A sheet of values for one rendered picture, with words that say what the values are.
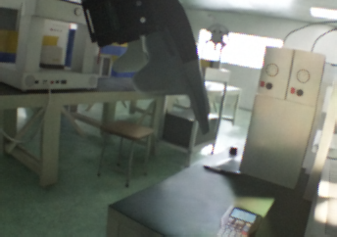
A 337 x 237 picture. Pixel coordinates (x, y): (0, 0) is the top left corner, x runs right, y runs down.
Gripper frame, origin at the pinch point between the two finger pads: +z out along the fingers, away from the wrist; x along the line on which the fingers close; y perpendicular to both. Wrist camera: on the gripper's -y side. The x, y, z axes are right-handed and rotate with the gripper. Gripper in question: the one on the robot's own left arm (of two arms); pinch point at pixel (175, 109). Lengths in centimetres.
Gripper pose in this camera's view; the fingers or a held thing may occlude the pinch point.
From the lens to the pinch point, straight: 32.0
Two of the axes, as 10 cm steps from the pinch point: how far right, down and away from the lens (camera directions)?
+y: -9.1, 3.2, -2.5
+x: 3.4, 2.7, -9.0
